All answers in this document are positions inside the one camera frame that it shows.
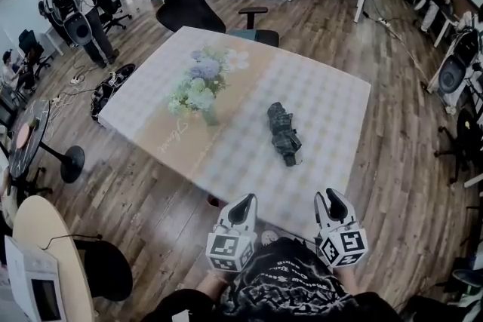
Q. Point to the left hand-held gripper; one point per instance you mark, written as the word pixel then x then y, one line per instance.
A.
pixel 230 250

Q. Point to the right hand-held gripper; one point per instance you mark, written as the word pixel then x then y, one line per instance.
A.
pixel 345 245

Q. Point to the dark plaid umbrella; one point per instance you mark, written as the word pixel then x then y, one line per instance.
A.
pixel 283 128

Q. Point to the person's right forearm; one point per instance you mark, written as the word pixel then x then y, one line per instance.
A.
pixel 351 281

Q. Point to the person's left forearm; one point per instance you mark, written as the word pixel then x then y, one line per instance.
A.
pixel 211 286

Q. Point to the person's white shoe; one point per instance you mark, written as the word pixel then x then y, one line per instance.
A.
pixel 269 238

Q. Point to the person's black printed shirt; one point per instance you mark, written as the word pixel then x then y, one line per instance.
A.
pixel 287 286

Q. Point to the pale green glass vase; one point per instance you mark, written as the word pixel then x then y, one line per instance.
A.
pixel 211 117

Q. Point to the table with checkered cloth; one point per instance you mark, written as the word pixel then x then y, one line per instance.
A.
pixel 320 105

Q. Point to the pale blue flower bouquet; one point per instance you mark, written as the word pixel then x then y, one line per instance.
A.
pixel 200 86

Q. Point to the black round stool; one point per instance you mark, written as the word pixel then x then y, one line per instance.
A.
pixel 109 271

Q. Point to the teal seat cushion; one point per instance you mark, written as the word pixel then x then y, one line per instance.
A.
pixel 243 34

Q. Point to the open black equipment bag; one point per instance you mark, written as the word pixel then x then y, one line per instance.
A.
pixel 102 98

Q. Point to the grey backpack shell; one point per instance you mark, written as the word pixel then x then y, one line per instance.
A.
pixel 77 28
pixel 453 68

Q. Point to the white power strip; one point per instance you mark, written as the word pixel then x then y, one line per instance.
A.
pixel 56 100
pixel 383 21
pixel 76 80

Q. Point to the round beige wooden table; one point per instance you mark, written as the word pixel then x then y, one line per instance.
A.
pixel 41 218

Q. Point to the black high-back office chair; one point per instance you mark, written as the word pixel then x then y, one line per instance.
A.
pixel 185 7

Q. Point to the white box appliance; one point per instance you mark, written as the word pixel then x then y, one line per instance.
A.
pixel 22 264

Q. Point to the small brown cup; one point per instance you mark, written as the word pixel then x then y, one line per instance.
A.
pixel 32 121

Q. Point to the pink round plate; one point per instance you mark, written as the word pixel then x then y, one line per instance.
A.
pixel 24 135

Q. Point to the black round pedestal table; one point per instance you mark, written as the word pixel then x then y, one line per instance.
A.
pixel 22 158

